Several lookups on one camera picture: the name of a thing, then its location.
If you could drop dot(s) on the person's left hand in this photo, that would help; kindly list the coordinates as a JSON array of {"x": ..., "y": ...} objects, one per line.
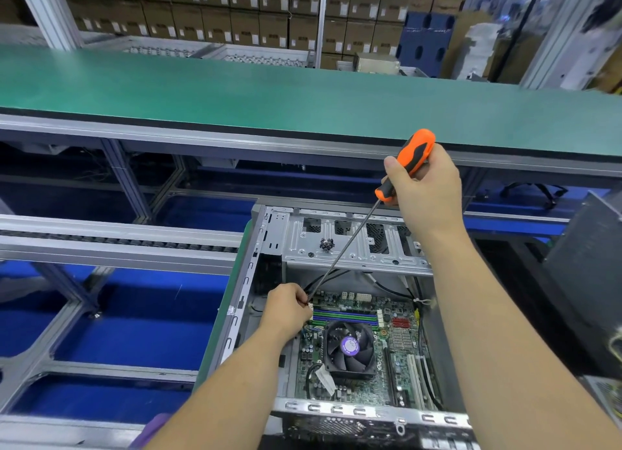
[{"x": 284, "y": 314}]

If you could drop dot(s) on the person's right hand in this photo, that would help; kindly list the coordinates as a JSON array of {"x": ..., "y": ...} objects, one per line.
[{"x": 428, "y": 192}]

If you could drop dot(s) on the black CPU cooler fan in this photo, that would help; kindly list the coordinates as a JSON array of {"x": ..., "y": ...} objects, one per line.
[{"x": 348, "y": 348}]

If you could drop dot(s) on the grey metal computer case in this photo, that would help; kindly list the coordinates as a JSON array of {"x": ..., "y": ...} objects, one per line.
[{"x": 272, "y": 241}]

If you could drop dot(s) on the green motherboard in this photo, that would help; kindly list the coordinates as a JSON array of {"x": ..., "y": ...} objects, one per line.
[{"x": 398, "y": 357}]

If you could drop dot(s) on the person's left forearm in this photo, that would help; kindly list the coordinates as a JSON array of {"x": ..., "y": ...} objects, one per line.
[{"x": 209, "y": 396}]

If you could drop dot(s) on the person's right forearm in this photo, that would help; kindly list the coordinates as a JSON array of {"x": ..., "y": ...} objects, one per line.
[{"x": 515, "y": 357}]

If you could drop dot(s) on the green conveyor belt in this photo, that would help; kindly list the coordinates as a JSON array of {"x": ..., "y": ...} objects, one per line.
[{"x": 194, "y": 90}]

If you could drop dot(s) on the stack of cardboard boxes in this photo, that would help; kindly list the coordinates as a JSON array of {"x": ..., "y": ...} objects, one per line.
[{"x": 223, "y": 7}]

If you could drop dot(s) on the grey power supply unit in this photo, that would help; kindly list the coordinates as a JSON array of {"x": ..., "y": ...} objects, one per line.
[{"x": 607, "y": 401}]

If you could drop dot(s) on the grey flat metal rail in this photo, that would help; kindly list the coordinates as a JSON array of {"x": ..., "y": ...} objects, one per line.
[{"x": 107, "y": 241}]

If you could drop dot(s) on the grey roller conveyor rail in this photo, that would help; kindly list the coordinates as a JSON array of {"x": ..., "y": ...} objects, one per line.
[{"x": 49, "y": 427}]

